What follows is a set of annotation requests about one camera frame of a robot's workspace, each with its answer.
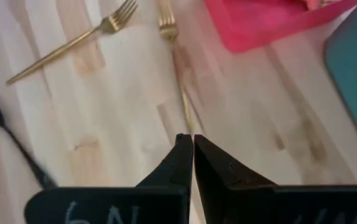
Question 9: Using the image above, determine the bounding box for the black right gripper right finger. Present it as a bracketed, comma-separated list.
[193, 134, 357, 224]

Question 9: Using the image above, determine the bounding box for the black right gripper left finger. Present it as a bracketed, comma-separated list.
[24, 133, 194, 224]

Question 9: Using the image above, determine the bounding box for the gold fork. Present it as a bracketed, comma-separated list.
[304, 0, 343, 10]
[156, 0, 198, 135]
[5, 0, 139, 86]

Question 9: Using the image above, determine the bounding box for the red plastic bin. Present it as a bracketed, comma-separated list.
[203, 0, 357, 54]

